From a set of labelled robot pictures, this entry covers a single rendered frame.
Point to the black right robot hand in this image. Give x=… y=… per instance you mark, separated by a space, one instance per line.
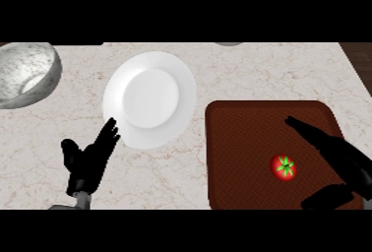
x=338 y=157

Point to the red tomato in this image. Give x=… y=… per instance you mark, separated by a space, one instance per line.
x=283 y=167

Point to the dark brown wooden surface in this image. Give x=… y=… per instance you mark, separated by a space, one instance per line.
x=360 y=62

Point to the grey marbled bowl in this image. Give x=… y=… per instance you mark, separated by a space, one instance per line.
x=26 y=75

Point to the white round plate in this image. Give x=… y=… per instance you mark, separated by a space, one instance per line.
x=149 y=98

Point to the brown rectangular tray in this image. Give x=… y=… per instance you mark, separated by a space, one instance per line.
x=251 y=154

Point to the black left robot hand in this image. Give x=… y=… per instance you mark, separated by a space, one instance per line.
x=88 y=160

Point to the grey round object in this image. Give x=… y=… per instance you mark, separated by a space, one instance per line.
x=227 y=43

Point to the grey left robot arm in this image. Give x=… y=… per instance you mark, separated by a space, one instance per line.
x=76 y=201

